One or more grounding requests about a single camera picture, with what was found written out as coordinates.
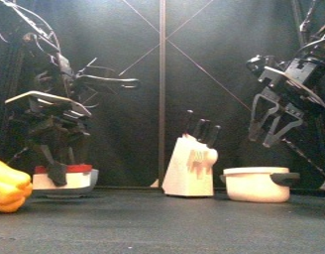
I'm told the salmon sushi toy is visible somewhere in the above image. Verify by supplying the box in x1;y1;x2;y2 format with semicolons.
31;163;94;191

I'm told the grey shallow bowl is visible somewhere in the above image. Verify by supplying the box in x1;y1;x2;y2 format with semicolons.
31;168;99;199

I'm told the yellow bell pepper toy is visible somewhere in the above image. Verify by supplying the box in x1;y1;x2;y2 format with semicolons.
0;158;34;213

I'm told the white knife block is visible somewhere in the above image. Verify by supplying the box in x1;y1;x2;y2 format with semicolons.
161;133;219;198

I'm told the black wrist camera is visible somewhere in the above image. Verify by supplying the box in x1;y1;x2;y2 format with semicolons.
243;55;278;77

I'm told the black-handled knife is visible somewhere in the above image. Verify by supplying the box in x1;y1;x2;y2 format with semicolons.
182;109;195;137
191;118;207;140
206;124;222;149
198;120;213;144

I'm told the white pot with grey handle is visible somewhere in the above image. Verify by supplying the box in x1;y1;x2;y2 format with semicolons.
219;166;301;203

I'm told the vertical metal frame pole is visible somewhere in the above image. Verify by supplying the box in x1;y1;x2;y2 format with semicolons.
157;0;167;189

